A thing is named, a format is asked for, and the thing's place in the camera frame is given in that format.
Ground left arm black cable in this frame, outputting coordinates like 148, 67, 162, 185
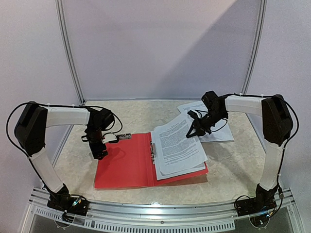
6, 101, 123, 190

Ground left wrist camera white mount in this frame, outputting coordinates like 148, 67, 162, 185
102, 133, 119, 144

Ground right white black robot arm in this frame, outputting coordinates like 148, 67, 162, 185
186, 91, 294, 212

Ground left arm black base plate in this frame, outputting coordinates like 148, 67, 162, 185
47, 193, 90, 216

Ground left aluminium frame post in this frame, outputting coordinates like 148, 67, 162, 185
55, 0, 85, 103

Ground red file folder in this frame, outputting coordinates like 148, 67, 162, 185
94, 133, 208, 190

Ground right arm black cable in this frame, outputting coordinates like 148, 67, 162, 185
194, 92, 300, 214

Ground aluminium frame post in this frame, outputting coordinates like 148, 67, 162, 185
241, 0, 267, 95
55, 0, 85, 103

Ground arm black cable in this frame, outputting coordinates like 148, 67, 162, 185
6, 101, 123, 190
194, 92, 300, 214

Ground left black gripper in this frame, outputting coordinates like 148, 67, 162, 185
86, 126, 108, 160

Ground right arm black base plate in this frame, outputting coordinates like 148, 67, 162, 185
234, 198, 276, 216

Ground stack of printed papers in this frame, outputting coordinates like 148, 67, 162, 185
177, 101, 234, 143

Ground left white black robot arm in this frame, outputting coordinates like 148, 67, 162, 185
14, 101, 115, 211

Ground printed paper sheet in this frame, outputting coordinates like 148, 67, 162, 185
155, 162, 207, 180
151, 114, 207, 174

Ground metal clip top of folder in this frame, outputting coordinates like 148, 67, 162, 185
117, 133, 132, 140

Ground metal clip folder spine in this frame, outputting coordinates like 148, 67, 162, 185
150, 141, 157, 165

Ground right aluminium frame post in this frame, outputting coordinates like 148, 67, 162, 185
241, 0, 267, 95

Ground aluminium front rail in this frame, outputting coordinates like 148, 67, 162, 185
22, 188, 303, 233

